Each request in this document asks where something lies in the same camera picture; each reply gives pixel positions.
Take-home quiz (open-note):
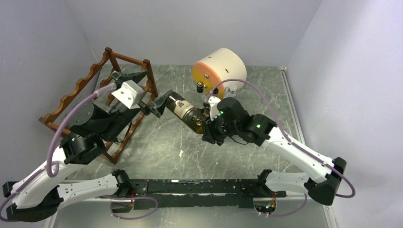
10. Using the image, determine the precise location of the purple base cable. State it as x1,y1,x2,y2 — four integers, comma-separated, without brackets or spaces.
258,193,307,219
104,195,160,220

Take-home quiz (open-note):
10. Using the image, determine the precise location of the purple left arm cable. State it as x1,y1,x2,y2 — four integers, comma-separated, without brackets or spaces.
0,82,117,222

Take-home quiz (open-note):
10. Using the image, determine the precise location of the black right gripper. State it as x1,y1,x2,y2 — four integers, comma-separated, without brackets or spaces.
202,110,240,144

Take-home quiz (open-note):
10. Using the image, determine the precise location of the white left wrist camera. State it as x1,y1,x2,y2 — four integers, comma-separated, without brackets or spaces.
111,80,144,109

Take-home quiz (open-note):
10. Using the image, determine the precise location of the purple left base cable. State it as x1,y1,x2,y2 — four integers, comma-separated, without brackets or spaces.
104,195,160,220

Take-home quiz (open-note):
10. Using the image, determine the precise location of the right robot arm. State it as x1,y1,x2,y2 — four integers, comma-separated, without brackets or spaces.
203,96,347,206

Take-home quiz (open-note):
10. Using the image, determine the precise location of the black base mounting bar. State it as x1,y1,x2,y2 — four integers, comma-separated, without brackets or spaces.
112,170,287,209

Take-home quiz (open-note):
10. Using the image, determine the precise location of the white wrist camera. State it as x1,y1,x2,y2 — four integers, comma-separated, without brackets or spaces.
111,80,144,109
207,96,221,121

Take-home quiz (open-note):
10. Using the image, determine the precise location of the dark green wine bottle front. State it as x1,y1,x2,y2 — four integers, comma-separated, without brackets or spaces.
166,91,205,134

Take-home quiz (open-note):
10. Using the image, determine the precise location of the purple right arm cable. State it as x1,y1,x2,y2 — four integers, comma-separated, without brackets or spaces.
204,78,356,199

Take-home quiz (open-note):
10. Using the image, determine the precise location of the clear bottle with black cap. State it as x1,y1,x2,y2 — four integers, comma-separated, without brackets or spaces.
196,81,204,94

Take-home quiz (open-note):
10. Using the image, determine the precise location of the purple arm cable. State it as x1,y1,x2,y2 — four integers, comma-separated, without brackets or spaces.
0,82,117,222
204,78,356,199

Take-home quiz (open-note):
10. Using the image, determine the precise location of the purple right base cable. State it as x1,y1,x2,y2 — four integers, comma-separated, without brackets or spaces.
258,193,307,219

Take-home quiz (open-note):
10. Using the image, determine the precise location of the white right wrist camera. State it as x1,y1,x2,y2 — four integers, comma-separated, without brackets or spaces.
207,96,221,121

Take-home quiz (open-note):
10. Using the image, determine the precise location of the cream orange yellow cylinder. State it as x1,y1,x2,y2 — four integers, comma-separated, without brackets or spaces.
192,48,247,99

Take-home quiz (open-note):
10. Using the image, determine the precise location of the brown wooden wine rack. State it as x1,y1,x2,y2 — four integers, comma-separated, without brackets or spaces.
39,47,158,164

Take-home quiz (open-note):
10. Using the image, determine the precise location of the aluminium frame rail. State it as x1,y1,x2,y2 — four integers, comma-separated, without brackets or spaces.
42,178,339,228

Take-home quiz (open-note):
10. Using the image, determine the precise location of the blue bottle with silver cap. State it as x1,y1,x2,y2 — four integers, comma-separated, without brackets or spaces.
227,84,238,98

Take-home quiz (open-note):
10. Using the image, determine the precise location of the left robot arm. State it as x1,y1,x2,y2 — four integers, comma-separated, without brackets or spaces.
0,70,159,222

